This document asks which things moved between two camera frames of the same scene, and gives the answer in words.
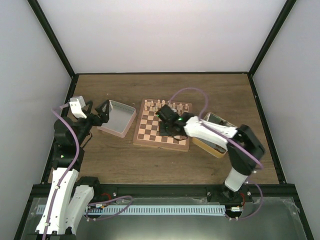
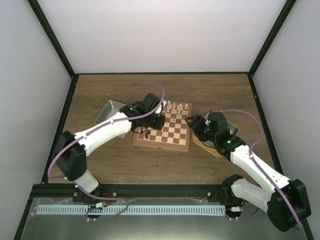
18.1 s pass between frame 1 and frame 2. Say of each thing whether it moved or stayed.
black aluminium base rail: stayed
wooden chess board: stayed
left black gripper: moved
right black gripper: moved
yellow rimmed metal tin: stayed
